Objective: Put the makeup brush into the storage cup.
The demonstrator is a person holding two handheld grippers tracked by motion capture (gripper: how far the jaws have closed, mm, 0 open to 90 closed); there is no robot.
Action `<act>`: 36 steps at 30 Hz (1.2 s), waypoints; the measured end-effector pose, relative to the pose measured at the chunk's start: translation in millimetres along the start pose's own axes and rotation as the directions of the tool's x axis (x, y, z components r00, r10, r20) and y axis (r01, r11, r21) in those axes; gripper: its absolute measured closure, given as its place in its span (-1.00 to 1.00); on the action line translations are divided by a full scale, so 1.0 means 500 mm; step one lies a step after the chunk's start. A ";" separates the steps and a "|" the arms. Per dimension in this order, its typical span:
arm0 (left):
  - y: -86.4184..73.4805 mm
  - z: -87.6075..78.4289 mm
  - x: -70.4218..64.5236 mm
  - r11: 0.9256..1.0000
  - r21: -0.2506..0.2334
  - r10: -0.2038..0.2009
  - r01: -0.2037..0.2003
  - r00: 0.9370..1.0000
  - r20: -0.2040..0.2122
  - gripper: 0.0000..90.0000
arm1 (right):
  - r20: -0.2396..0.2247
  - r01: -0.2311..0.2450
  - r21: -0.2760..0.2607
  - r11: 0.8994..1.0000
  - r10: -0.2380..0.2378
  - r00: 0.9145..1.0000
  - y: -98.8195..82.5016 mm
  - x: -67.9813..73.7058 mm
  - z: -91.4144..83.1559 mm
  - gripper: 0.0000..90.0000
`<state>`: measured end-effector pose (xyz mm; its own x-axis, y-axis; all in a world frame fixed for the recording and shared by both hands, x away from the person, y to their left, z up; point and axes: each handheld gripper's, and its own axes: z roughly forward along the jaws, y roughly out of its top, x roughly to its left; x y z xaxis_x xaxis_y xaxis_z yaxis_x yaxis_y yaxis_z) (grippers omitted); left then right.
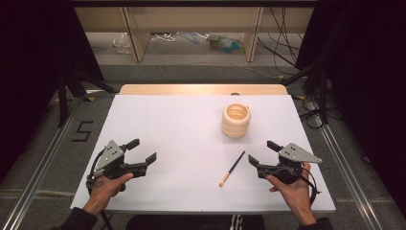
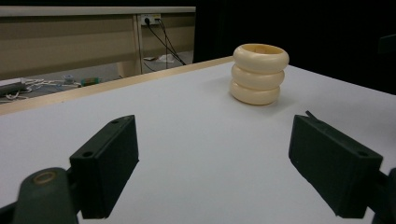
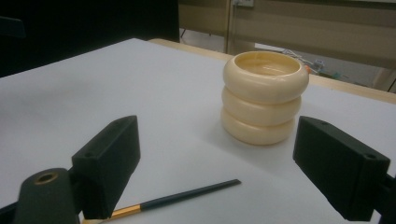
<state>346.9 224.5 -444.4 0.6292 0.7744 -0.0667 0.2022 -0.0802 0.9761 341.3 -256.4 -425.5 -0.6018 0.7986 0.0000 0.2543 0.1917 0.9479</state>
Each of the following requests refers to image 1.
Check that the white table mat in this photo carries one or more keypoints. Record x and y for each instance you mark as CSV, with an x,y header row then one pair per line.
x,y
178,134

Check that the person's right hand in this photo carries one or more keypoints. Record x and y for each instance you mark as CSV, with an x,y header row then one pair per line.
x,y
295,193

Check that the aluminium floor rail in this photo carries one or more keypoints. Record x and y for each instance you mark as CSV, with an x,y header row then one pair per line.
x,y
348,172
35,180

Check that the dark curtain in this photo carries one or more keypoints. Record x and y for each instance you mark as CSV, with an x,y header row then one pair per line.
x,y
367,80
35,64

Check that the person's left hand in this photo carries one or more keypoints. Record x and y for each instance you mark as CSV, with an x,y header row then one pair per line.
x,y
103,190

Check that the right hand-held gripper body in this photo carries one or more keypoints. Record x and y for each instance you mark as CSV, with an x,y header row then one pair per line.
x,y
297,155

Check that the wooden table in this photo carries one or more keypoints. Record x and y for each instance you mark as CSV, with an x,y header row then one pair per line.
x,y
191,89

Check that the black makeup brush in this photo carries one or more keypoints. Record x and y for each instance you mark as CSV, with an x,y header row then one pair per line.
x,y
233,167

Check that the black metal stand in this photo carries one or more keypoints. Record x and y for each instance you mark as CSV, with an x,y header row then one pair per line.
x,y
322,92
65,96

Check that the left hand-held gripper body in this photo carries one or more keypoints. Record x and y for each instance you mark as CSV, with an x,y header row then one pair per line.
x,y
110,153

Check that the cream ribbed cup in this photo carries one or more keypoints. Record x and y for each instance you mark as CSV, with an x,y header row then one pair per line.
x,y
236,123

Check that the colourful plastic toys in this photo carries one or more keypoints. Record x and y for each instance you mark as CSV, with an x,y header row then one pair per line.
x,y
225,44

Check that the clear plastic bag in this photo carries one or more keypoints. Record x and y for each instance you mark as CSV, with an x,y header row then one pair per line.
x,y
123,43

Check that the light wooden shelf unit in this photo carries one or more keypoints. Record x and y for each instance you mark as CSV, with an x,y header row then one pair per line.
x,y
191,19

